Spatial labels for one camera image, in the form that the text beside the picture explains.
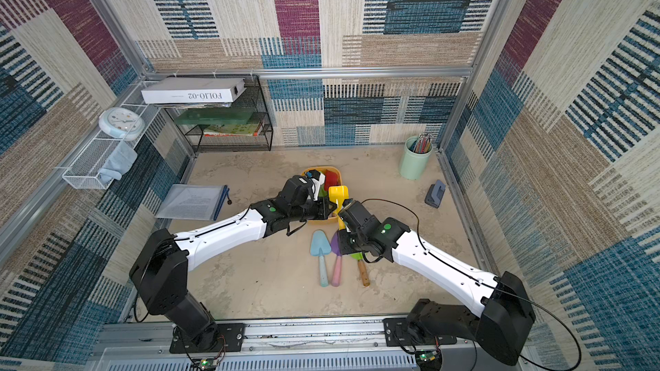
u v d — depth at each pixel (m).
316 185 0.75
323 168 1.12
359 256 0.77
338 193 0.83
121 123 0.75
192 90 0.79
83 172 0.66
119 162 0.68
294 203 0.65
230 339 0.73
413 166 1.05
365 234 0.59
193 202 1.02
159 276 0.44
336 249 0.90
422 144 1.00
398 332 0.74
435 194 0.99
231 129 1.00
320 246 0.90
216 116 1.01
